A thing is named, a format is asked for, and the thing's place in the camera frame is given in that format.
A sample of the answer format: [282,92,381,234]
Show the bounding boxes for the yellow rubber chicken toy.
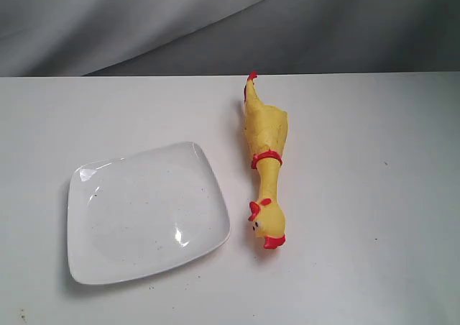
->
[244,72,288,250]

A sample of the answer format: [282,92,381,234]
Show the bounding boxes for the white square plate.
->
[67,142,231,285]

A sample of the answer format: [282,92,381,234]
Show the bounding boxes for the grey backdrop cloth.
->
[1,0,459,76]

